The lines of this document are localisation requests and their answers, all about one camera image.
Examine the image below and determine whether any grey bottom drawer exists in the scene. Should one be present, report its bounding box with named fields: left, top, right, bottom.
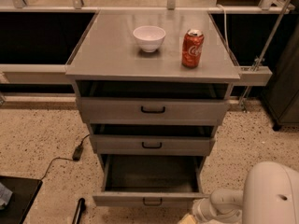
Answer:
left=93, top=155, right=206, bottom=208

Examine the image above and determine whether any grey drawer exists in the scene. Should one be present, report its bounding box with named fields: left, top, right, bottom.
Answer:
left=93, top=155, right=206, bottom=208
left=91, top=134, right=215, bottom=156
left=77, top=98, right=228, bottom=126

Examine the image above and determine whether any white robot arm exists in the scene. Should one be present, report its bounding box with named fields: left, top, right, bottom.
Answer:
left=178, top=161, right=299, bottom=224

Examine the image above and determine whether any grey metal drawer cabinet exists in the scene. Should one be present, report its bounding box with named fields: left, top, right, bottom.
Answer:
left=64, top=8, right=242, bottom=173

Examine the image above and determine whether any grey middle drawer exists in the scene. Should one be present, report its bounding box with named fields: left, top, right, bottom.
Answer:
left=91, top=134, right=215, bottom=156

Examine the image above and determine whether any grey top drawer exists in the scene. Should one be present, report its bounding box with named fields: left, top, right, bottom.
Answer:
left=77, top=98, right=228, bottom=126

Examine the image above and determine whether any dark cabinet at right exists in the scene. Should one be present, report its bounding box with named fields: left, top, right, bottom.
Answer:
left=262, top=24, right=299, bottom=131

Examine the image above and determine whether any metal tripod pole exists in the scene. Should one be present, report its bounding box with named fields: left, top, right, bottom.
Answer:
left=238, top=0, right=291, bottom=112

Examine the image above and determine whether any red cola can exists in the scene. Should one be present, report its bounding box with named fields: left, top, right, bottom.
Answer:
left=182, top=29, right=205, bottom=68

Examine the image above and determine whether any black tray on floor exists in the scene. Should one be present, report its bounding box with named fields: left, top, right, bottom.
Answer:
left=0, top=175, right=43, bottom=224

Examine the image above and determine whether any white ceramic bowl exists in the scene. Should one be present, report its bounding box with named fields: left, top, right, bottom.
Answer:
left=133, top=26, right=166, bottom=52

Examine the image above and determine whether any crumpled grey cloth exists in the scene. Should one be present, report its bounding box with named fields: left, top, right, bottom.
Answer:
left=0, top=183, right=13, bottom=210

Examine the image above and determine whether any black cylindrical handle on floor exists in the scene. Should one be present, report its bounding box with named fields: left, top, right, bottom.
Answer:
left=72, top=198, right=86, bottom=224

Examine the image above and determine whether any black power adapter with cable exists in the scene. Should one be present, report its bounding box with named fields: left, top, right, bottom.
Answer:
left=41, top=134, right=89, bottom=180

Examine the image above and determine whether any white cable behind cabinet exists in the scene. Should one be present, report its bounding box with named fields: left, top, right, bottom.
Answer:
left=216, top=4, right=232, bottom=56

